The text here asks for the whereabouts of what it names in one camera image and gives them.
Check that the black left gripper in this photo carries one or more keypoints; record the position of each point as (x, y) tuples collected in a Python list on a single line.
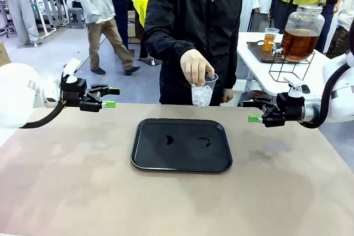
[(73, 93)]

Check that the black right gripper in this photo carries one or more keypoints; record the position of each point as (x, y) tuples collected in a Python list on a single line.
[(293, 109)]

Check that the short clear plastic cup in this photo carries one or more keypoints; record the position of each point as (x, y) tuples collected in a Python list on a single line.
[(203, 98)]

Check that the tall clear plastic cup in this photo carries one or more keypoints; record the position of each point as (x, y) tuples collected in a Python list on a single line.
[(269, 43)]

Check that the glass tea dispenser jar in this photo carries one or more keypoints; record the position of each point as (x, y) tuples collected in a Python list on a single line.
[(301, 42)]

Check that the person's left forearm black sleeve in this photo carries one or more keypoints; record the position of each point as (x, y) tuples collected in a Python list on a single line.
[(229, 73)]

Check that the person's right forearm black sleeve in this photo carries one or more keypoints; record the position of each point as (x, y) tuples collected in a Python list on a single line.
[(166, 49)]

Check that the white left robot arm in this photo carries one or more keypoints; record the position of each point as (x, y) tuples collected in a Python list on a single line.
[(16, 95)]

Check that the person's left hand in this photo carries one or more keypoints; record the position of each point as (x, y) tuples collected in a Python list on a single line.
[(227, 95)]

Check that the person's right hand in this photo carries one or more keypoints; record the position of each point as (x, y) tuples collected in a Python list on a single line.
[(195, 66)]

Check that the dark waste bucket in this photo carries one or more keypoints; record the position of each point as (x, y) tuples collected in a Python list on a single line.
[(257, 93)]

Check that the grey storage box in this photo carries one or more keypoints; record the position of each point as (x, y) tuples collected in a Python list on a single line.
[(240, 95)]

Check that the white side table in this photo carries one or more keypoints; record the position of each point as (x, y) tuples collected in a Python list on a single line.
[(257, 71)]

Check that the dark brown serving tray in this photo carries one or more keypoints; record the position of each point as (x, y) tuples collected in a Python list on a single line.
[(257, 51)]

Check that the brown cardboard box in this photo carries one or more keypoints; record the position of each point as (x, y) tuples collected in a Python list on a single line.
[(4, 56), (131, 31)]

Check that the mannequin with brown skirt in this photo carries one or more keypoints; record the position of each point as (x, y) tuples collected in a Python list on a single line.
[(139, 34)]

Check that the mannequin with navy skirt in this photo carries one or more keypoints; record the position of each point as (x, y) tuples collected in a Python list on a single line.
[(121, 20)]

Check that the grey plastic stool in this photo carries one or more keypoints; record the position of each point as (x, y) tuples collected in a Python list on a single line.
[(74, 16)]

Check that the black handbag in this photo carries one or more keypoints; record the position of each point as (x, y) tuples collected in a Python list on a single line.
[(77, 4)]

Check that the black plastic serving tray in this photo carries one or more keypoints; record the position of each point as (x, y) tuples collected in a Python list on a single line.
[(179, 160)]

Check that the white workbench with equipment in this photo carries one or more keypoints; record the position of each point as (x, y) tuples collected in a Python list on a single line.
[(51, 6)]

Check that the mannequin with camouflage trousers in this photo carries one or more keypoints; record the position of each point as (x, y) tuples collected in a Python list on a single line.
[(345, 39)]

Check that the mannequin with navy trousers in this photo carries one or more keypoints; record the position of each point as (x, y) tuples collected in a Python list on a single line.
[(327, 23)]

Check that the mannequin with grey trousers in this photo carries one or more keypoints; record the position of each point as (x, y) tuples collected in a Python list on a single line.
[(19, 12)]

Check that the person in black jacket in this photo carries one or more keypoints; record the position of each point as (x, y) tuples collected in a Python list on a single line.
[(193, 20)]

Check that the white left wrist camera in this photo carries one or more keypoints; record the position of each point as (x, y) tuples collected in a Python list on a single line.
[(71, 66)]

